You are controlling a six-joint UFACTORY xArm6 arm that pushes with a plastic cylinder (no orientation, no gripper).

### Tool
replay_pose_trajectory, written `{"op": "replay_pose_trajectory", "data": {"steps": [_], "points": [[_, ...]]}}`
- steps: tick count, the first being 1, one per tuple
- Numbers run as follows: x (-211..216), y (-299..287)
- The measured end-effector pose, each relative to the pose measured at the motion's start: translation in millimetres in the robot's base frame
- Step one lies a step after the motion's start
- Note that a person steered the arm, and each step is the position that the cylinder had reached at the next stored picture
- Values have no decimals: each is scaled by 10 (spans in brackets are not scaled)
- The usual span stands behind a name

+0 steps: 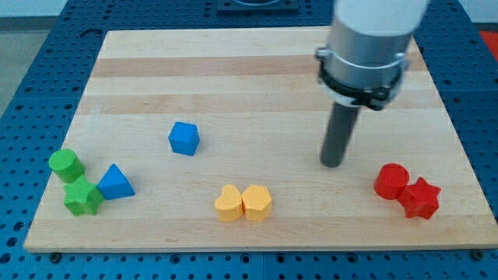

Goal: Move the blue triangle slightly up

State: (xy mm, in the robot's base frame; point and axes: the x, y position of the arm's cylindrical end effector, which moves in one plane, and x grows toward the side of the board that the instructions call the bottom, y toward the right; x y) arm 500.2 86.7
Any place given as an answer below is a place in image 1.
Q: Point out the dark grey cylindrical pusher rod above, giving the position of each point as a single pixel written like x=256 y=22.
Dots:
x=340 y=126

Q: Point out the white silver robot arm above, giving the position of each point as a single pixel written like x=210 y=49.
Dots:
x=363 y=63

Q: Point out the blue triangle block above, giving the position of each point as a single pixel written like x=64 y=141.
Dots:
x=114 y=184

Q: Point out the red cylinder block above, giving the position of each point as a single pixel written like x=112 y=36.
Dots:
x=391 y=181

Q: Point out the red star block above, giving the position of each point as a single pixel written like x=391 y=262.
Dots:
x=420 y=199

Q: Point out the yellow hexagon block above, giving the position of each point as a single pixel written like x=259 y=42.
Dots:
x=257 y=203

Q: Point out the yellow heart block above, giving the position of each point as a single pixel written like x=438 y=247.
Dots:
x=229 y=205

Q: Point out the wooden board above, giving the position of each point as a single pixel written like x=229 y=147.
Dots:
x=261 y=118

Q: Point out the blue cube block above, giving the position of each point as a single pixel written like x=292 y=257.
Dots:
x=184 y=138

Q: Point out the green star block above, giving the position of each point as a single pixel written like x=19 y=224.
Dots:
x=82 y=197

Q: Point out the green cylinder block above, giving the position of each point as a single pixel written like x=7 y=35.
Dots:
x=66 y=165

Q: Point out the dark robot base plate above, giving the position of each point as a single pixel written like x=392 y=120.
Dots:
x=226 y=7

